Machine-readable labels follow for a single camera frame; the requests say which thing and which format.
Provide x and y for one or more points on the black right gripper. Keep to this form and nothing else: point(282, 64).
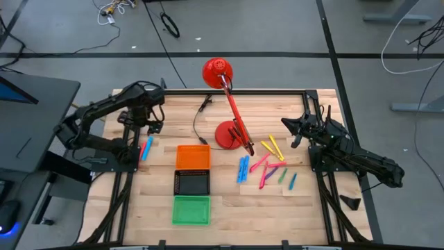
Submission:
point(315, 128)

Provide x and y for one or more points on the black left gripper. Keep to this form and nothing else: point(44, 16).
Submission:
point(142, 116)

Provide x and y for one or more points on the thick blue marker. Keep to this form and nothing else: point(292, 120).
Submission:
point(147, 148)
point(245, 168)
point(240, 171)

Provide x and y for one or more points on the thick red marker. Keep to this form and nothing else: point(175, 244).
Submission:
point(142, 151)

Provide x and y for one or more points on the green marker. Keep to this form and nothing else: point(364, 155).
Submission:
point(282, 176)

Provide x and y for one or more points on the purple marker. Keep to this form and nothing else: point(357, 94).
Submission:
point(271, 173)

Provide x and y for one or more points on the thin blue marker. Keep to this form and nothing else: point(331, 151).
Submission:
point(293, 181)

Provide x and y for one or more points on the red desk lamp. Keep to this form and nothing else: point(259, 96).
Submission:
point(222, 137)

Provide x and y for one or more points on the green plastic basket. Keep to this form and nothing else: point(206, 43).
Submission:
point(190, 211)

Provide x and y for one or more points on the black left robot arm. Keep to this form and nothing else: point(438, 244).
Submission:
point(104, 106)

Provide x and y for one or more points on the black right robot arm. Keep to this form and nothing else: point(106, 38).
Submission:
point(364, 156)

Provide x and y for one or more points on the orange plastic basket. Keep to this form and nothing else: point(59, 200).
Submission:
point(192, 157)

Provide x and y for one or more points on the black plastic basket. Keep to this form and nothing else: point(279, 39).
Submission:
point(192, 184)

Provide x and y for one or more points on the black desk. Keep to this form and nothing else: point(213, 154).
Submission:
point(34, 139)

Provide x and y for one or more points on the grey table foot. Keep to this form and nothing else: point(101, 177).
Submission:
point(416, 107)
point(395, 18)

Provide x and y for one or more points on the computer monitor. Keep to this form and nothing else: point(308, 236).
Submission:
point(14, 94)

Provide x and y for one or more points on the black computer mouse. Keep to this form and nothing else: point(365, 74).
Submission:
point(8, 215)

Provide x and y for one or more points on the black frame clamp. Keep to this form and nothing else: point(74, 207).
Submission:
point(285, 244)
point(162, 244)
point(163, 83)

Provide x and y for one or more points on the black aluminium table frame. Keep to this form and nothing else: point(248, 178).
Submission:
point(243, 92)

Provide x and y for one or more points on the black triangular bracket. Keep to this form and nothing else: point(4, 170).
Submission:
point(351, 202)

